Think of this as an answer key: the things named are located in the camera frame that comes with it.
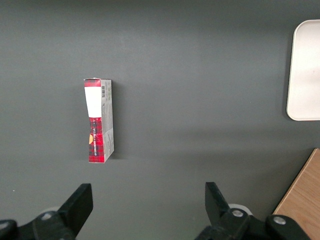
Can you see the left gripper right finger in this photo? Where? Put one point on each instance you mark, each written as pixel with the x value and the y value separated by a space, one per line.
pixel 217 207

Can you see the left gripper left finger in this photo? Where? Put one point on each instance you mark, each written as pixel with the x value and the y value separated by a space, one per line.
pixel 75 207

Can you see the cream rectangular tray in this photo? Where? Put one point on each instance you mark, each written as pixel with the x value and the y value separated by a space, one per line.
pixel 307 75

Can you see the red tartan cookie box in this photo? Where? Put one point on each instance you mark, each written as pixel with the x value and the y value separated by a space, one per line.
pixel 97 140

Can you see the wooden drawer cabinet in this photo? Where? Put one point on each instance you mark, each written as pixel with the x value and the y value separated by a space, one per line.
pixel 302 195

